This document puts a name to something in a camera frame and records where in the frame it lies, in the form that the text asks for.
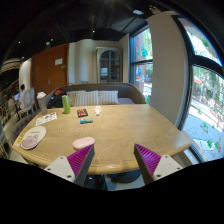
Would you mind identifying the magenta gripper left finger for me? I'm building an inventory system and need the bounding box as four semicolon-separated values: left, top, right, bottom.
44;143;96;187

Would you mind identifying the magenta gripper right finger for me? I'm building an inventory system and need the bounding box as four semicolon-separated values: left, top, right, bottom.
133;143;184;185

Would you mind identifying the white round mouse pad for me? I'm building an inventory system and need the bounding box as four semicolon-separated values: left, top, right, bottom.
22;126;46;143

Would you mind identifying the teal small tube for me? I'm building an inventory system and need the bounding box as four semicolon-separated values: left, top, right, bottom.
80;118;93;124

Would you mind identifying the black rectangular box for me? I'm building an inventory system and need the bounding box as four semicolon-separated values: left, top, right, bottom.
77;109;88;118

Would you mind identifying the green bottle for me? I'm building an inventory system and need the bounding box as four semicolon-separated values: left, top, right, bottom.
62;95;70;114

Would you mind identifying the clear small glass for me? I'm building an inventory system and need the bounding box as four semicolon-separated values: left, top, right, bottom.
94;105;102;116

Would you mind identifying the pink cat-shaped wrist rest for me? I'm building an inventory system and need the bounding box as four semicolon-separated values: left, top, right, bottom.
21;135;38;149

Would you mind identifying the printed paper sheet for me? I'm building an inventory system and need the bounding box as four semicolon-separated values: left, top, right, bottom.
36;112;57;126

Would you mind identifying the striped cushion left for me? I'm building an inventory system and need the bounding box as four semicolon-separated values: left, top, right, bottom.
67;90;99;107

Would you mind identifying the striped cushion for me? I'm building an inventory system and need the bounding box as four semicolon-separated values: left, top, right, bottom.
67;90;99;107
99;90;119;105

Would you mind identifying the black backpack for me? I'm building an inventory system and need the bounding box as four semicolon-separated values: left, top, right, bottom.
47;89;66;109

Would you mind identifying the yellow small card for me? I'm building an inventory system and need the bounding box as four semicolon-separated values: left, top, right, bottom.
14;136;23;147

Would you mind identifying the striped cushion right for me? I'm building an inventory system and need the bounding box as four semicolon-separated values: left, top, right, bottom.
99;90;119;105

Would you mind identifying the clear plastic cup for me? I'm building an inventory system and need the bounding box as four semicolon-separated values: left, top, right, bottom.
37;92;47;115

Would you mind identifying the brown wooden door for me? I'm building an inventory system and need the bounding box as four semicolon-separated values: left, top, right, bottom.
30;43;70;99

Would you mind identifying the arched glass cabinet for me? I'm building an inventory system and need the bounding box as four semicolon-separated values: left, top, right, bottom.
96;47;123;83

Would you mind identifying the black table pedestal base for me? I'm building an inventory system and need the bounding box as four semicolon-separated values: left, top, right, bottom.
109;170;141;183

